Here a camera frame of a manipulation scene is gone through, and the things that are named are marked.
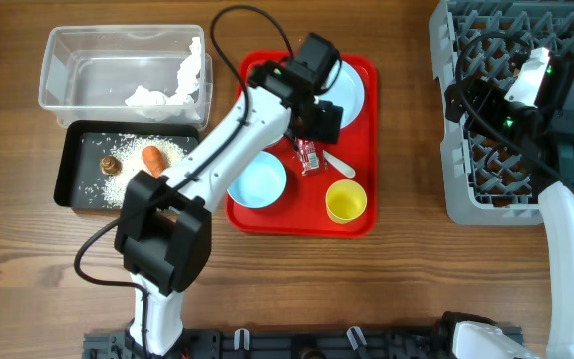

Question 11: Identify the red snack wrapper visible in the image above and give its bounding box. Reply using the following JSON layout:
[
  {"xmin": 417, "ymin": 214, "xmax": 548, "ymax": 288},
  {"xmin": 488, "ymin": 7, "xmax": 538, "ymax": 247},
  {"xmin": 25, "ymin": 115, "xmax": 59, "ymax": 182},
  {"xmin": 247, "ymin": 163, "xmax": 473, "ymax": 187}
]
[{"xmin": 296, "ymin": 139, "xmax": 327, "ymax": 176}]

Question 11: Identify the yellow cup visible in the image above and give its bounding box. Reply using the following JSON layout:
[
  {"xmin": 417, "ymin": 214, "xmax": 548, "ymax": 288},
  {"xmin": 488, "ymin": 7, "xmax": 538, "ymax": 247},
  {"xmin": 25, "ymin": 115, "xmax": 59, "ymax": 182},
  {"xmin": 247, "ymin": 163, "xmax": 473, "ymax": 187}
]
[{"xmin": 325, "ymin": 179, "xmax": 368, "ymax": 224}]

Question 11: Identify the light blue bowl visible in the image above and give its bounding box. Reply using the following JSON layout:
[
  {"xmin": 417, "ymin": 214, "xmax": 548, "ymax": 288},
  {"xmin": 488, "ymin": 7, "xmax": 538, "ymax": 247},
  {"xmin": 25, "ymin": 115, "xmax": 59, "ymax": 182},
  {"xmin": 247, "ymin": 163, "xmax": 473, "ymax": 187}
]
[{"xmin": 228, "ymin": 151, "xmax": 287, "ymax": 209}]

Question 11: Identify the white tissue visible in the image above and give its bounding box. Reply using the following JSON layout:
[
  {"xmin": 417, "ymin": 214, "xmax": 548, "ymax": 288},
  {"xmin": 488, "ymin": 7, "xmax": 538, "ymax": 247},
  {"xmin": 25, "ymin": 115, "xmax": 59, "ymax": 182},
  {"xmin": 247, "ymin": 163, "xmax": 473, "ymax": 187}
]
[{"xmin": 124, "ymin": 36, "xmax": 203, "ymax": 121}]

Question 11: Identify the orange carrot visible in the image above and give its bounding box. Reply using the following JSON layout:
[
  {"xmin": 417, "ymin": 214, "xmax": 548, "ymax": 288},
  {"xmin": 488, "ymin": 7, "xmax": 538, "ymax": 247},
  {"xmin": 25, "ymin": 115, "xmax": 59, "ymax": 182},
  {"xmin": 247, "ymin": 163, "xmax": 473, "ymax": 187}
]
[{"xmin": 142, "ymin": 145, "xmax": 166, "ymax": 178}]

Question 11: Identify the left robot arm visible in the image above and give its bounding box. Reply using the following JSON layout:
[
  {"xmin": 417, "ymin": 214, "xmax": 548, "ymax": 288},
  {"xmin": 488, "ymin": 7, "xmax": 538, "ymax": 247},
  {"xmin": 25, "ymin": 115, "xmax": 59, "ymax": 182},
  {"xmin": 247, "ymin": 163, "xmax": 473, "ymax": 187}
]
[{"xmin": 114, "ymin": 60, "xmax": 343, "ymax": 357}]

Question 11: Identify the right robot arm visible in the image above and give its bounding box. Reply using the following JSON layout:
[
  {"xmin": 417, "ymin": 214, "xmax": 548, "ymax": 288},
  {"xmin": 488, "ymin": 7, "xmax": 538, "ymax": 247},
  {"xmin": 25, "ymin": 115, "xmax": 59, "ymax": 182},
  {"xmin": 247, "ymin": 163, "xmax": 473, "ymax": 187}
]
[{"xmin": 447, "ymin": 48, "xmax": 574, "ymax": 358}]

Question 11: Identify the grey dishwasher rack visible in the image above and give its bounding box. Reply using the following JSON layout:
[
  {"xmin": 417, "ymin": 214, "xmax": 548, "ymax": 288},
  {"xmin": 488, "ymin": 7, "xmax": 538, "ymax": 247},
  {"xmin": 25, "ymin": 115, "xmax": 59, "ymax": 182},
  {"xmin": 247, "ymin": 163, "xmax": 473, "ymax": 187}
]
[{"xmin": 429, "ymin": 1, "xmax": 574, "ymax": 225}]

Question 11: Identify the black waste tray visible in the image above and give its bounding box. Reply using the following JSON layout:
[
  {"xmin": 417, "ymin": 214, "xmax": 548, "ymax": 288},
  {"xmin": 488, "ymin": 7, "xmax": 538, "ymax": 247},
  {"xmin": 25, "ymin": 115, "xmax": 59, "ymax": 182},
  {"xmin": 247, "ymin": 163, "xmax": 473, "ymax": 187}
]
[{"xmin": 54, "ymin": 120, "xmax": 199, "ymax": 210}]

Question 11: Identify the light blue plate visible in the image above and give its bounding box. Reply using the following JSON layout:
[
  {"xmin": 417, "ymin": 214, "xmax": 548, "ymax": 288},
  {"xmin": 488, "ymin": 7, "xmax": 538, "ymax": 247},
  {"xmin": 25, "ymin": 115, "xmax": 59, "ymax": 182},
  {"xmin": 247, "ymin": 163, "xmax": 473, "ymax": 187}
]
[{"xmin": 317, "ymin": 61, "xmax": 365, "ymax": 128}]

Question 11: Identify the white plastic spoon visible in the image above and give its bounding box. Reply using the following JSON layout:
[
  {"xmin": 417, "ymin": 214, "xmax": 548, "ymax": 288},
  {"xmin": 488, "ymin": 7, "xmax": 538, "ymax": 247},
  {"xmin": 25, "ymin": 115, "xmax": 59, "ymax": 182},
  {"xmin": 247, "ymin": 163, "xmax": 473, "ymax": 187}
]
[{"xmin": 323, "ymin": 151, "xmax": 356, "ymax": 179}]

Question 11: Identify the red plastic tray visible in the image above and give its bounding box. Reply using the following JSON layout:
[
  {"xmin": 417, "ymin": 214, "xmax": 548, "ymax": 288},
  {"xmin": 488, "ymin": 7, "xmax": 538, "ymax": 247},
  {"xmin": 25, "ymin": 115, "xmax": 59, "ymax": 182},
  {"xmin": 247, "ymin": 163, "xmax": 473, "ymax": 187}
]
[{"xmin": 225, "ymin": 55, "xmax": 378, "ymax": 237}]

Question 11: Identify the white rice pile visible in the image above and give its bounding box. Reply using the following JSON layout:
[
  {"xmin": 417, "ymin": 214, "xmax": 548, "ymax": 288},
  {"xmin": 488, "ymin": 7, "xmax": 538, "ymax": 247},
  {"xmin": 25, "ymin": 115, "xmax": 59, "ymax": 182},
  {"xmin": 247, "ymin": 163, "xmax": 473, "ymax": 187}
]
[{"xmin": 100, "ymin": 135, "xmax": 188, "ymax": 208}]

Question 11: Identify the brown food scrap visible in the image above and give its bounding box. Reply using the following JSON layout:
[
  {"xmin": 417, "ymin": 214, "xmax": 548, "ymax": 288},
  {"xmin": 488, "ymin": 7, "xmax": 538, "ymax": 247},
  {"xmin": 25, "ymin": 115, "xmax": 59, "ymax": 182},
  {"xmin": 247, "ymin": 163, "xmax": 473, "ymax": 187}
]
[{"xmin": 100, "ymin": 156, "xmax": 122, "ymax": 176}]

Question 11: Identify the clear plastic bin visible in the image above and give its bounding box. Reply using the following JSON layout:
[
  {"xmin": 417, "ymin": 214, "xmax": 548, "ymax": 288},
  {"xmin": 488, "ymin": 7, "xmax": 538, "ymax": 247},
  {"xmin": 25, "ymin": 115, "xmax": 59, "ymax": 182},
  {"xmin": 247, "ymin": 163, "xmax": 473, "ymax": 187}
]
[{"xmin": 38, "ymin": 24, "xmax": 213, "ymax": 130}]

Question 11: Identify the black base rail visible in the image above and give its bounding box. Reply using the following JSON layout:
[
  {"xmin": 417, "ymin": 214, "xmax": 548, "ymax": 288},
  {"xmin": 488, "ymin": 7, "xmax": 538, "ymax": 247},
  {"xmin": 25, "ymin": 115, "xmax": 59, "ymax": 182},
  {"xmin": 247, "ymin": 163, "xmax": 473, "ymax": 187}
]
[{"xmin": 81, "ymin": 326, "xmax": 527, "ymax": 359}]

